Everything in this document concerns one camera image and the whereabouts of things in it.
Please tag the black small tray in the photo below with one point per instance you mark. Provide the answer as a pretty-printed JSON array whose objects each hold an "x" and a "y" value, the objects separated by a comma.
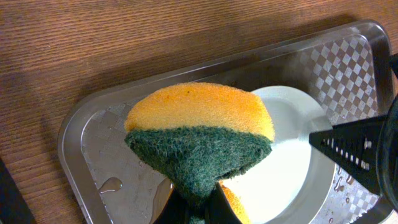
[{"x": 14, "y": 209}]

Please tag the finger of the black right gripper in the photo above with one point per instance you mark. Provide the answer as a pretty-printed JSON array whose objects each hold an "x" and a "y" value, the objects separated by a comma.
[{"x": 353, "y": 146}]

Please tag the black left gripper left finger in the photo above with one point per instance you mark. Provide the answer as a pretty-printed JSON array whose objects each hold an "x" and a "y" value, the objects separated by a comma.
[{"x": 176, "y": 211}]

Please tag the green yellow sponge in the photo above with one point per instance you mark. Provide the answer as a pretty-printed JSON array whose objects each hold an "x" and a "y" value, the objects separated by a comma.
[{"x": 198, "y": 135}]

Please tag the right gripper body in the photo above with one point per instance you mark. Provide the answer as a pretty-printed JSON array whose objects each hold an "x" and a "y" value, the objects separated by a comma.
[{"x": 386, "y": 158}]

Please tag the pale green plate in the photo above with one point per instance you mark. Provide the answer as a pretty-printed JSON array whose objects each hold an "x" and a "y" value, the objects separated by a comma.
[{"x": 291, "y": 184}]

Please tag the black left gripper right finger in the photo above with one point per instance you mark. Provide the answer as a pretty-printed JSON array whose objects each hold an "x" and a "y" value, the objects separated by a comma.
[{"x": 218, "y": 210}]

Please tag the dark brown tray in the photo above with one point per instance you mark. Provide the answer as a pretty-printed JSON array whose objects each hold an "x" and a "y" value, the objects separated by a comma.
[{"x": 343, "y": 69}]

